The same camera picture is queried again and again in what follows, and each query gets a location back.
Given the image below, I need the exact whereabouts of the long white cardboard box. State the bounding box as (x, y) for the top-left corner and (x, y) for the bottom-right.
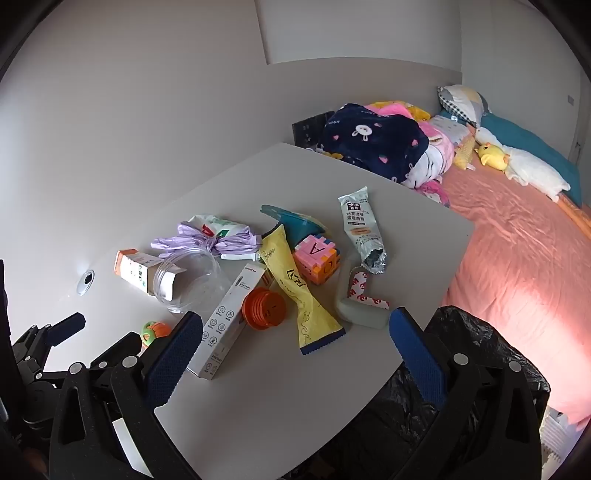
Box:
(187, 262), (269, 380)

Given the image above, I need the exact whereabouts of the pink white cartoon blanket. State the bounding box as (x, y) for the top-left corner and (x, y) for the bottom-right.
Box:
(401, 117), (460, 191)

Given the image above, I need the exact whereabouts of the yellow duck plush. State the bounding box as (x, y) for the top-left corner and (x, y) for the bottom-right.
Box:
(475, 143), (511, 171)

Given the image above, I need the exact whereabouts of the black trash bag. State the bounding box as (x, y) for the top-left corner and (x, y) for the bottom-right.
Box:
(286, 305), (551, 480)

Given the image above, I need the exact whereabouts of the yellow snack packet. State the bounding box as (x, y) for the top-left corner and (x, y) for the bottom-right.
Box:
(257, 224), (345, 356)

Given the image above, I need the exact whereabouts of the silver snack wrapper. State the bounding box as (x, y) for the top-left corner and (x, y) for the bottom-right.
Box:
(337, 186), (389, 276)

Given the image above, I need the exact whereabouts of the white corner guard with tape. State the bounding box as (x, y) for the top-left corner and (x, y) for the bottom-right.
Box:
(336, 266), (391, 329)

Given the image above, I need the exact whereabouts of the white goose plush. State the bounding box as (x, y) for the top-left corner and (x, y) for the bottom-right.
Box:
(475, 127), (571, 201)

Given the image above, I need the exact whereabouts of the orange and white carton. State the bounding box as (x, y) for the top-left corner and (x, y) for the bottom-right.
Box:
(114, 249), (188, 301)

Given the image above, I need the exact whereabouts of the pink floral cloth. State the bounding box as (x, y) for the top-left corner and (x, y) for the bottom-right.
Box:
(416, 181), (451, 208)

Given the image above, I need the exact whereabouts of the pink puzzle cube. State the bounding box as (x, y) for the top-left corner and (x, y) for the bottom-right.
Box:
(294, 233), (343, 286)

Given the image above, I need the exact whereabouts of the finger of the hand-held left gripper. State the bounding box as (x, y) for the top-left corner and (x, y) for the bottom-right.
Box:
(90, 332), (142, 370)
(14, 312), (87, 357)

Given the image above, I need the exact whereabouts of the white and green packet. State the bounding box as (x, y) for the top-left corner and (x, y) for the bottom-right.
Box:
(187, 215), (250, 241)

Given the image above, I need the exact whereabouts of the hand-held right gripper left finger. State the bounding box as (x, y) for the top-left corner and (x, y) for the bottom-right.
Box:
(48, 311), (204, 480)

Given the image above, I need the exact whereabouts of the bed with pink sheet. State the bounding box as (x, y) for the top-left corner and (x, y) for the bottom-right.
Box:
(434, 152), (591, 425)

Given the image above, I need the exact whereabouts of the patchwork pillow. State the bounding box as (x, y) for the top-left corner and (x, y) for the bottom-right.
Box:
(438, 85), (490, 127)

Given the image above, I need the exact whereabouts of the clear plastic cup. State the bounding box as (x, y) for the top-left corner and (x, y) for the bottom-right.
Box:
(154, 247), (232, 315)

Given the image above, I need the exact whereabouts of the foam puzzle floor mat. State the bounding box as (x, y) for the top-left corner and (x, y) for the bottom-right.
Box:
(539, 406), (579, 464)

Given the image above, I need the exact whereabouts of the green and orange toy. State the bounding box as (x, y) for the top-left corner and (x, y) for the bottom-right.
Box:
(141, 322), (172, 348)

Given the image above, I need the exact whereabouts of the white patterned pillow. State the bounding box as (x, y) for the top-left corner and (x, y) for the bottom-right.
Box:
(429, 115), (476, 141)

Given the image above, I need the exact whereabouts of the orange round lid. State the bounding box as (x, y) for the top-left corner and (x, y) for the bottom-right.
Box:
(242, 287), (288, 329)

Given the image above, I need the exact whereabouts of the bright pink fleece cloth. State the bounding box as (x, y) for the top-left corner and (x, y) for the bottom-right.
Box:
(364, 100), (416, 118)

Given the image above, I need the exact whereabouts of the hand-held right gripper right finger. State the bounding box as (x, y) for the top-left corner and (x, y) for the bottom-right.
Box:
(389, 307), (543, 480)

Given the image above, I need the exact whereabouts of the purple plastic bag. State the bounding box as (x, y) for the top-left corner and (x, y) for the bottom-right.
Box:
(151, 220), (263, 260)

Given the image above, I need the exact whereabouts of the navy bunny print blanket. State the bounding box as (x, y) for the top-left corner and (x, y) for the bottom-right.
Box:
(322, 103), (430, 183)

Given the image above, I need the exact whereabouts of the black panel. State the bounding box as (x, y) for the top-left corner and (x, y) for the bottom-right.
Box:
(292, 111), (335, 149)

